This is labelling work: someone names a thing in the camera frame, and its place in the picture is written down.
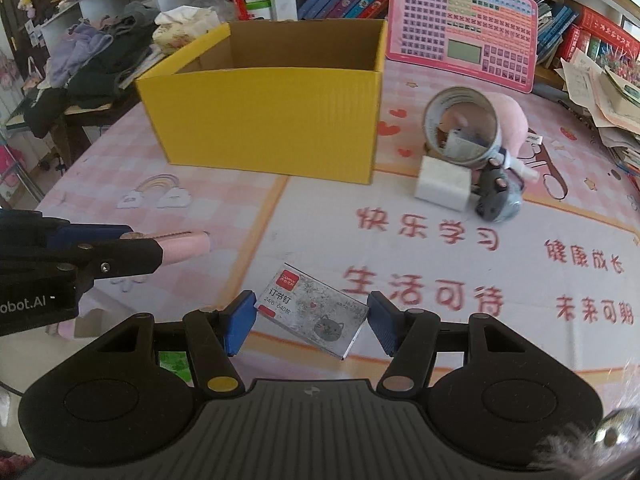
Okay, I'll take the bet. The staples box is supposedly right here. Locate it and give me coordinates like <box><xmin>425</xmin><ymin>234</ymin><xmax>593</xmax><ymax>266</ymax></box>
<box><xmin>255</xmin><ymin>263</ymin><xmax>369</xmax><ymax>360</ymax></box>

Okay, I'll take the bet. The white power adapter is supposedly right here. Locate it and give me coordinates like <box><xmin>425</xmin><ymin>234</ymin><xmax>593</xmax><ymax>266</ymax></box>
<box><xmin>414</xmin><ymin>156</ymin><xmax>472</xmax><ymax>211</ymax></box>

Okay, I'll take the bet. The pink plush pig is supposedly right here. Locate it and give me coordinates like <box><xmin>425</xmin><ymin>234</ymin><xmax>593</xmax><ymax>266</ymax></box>
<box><xmin>439</xmin><ymin>92</ymin><xmax>528</xmax><ymax>156</ymax></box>

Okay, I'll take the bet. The clear tape roll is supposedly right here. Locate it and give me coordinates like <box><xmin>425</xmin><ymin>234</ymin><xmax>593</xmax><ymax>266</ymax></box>
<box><xmin>422</xmin><ymin>87</ymin><xmax>502</xmax><ymax>169</ymax></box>

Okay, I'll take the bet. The pink handheld device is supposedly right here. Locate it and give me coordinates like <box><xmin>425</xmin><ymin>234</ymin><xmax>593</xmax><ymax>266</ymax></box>
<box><xmin>120</xmin><ymin>230</ymin><xmax>212</xmax><ymax>266</ymax></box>

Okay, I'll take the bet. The pile of clothes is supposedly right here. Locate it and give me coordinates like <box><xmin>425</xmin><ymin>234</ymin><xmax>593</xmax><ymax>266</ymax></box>
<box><xmin>23</xmin><ymin>2</ymin><xmax>160</xmax><ymax>139</ymax></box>

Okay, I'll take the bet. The pink printed table mat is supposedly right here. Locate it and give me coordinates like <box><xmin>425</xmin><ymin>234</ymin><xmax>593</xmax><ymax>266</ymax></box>
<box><xmin>41</xmin><ymin>63</ymin><xmax>639</xmax><ymax>382</ymax></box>

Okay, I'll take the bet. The floral tissue pack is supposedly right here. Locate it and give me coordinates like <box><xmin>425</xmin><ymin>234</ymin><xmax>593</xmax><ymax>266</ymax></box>
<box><xmin>152</xmin><ymin>6</ymin><xmax>221</xmax><ymax>54</ymax></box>

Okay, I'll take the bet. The yellow cardboard box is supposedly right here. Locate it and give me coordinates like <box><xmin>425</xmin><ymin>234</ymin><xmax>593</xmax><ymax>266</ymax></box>
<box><xmin>136</xmin><ymin>18</ymin><xmax>387</xmax><ymax>184</ymax></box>

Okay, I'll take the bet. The pile of papers and books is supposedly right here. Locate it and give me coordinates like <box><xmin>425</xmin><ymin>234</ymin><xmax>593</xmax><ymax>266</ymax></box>
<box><xmin>560</xmin><ymin>51</ymin><xmax>639</xmax><ymax>182</ymax></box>

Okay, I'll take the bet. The pink toy keyboard tablet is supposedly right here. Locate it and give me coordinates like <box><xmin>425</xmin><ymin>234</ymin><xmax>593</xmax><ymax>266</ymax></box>
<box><xmin>386</xmin><ymin>0</ymin><xmax>538</xmax><ymax>93</ymax></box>

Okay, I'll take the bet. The red book box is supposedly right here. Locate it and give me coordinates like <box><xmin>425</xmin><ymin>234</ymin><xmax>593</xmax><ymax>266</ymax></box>
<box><xmin>556</xmin><ymin>3</ymin><xmax>639</xmax><ymax>62</ymax></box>

